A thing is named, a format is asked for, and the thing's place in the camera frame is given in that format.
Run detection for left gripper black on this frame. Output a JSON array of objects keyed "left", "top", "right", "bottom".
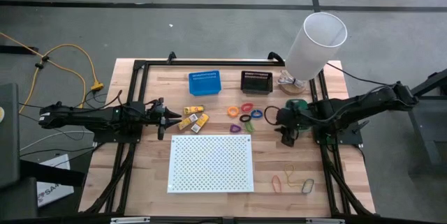
[{"left": 145, "top": 96, "right": 183, "bottom": 141}]

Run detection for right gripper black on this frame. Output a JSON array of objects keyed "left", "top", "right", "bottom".
[{"left": 274, "top": 107, "right": 310, "bottom": 148}]

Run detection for yellow green crayon box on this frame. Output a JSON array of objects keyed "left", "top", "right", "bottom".
[
  {"left": 190, "top": 112, "right": 210, "bottom": 134},
  {"left": 177, "top": 113, "right": 199, "bottom": 131}
]

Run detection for yellow crayon box red mark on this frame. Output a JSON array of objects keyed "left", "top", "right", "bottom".
[{"left": 183, "top": 105, "right": 205, "bottom": 115}]

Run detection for coloured rubber bands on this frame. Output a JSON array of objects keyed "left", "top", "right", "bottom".
[{"left": 283, "top": 163, "right": 305, "bottom": 188}]

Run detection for blue rubber band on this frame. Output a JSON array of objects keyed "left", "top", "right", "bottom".
[{"left": 301, "top": 178, "right": 315, "bottom": 195}]

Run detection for green plastic tray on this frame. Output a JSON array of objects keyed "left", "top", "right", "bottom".
[{"left": 284, "top": 98, "right": 312, "bottom": 135}]

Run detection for blue plastic basket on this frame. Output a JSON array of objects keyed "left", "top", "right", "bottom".
[{"left": 188, "top": 70, "right": 223, "bottom": 97}]

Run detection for white perforated metal shelf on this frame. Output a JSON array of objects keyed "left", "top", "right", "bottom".
[{"left": 166, "top": 134, "right": 255, "bottom": 194}]

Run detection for black plastic basket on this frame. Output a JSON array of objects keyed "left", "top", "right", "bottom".
[{"left": 240, "top": 70, "right": 274, "bottom": 95}]

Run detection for white shade table lamp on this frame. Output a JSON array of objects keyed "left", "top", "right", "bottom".
[{"left": 278, "top": 11, "right": 349, "bottom": 96}]

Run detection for white printed paper box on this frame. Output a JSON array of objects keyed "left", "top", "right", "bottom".
[{"left": 36, "top": 153, "right": 75, "bottom": 208}]

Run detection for grey laptop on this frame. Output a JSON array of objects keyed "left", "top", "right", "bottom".
[{"left": 0, "top": 82, "right": 21, "bottom": 190}]

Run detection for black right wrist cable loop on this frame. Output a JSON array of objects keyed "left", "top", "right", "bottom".
[{"left": 263, "top": 105, "right": 282, "bottom": 126}]

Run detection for red black arm wires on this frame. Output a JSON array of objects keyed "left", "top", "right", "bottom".
[{"left": 82, "top": 89, "right": 124, "bottom": 110}]

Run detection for black aluminium table frame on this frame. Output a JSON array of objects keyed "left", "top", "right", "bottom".
[{"left": 83, "top": 52, "right": 376, "bottom": 218}]

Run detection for yellow extension cable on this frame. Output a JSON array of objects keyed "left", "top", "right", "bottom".
[{"left": 0, "top": 31, "right": 105, "bottom": 110}]

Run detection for black right arm tether cable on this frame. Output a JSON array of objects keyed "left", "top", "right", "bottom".
[{"left": 335, "top": 64, "right": 390, "bottom": 87}]

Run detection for white floor cable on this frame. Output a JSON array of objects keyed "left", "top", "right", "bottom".
[{"left": 19, "top": 130, "right": 96, "bottom": 152}]

